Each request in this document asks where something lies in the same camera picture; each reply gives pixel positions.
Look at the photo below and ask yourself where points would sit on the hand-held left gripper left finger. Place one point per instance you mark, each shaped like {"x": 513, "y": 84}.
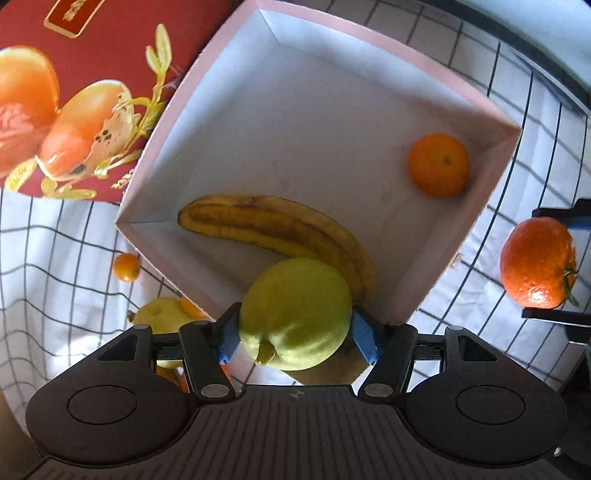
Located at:
{"x": 228, "y": 339}

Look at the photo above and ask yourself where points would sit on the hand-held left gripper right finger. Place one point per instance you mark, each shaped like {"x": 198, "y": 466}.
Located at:
{"x": 367, "y": 339}

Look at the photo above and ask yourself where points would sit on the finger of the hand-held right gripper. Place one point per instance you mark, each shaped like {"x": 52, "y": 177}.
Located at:
{"x": 563, "y": 316}
{"x": 582, "y": 224}

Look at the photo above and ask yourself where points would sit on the mandarin orange with stalk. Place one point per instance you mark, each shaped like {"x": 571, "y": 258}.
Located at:
{"x": 535, "y": 258}

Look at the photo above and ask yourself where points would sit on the yellow-green pear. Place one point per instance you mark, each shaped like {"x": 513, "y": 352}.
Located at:
{"x": 295, "y": 314}

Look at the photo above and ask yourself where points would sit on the large yellow lemon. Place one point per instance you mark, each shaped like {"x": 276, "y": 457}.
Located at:
{"x": 159, "y": 316}

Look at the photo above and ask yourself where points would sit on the long spotted yellow banana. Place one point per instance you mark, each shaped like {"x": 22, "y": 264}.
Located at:
{"x": 258, "y": 226}

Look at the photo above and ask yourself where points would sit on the small orange kumquat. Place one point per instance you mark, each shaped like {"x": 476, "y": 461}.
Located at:
{"x": 127, "y": 266}

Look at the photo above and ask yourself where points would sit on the pink cardboard box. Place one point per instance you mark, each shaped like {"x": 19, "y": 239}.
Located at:
{"x": 323, "y": 115}

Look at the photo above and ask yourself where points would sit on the white black checkered tablecloth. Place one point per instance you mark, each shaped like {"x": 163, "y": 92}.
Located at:
{"x": 46, "y": 277}

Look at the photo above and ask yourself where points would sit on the red egg snack bag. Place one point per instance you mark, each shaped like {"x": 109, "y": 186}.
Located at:
{"x": 115, "y": 46}

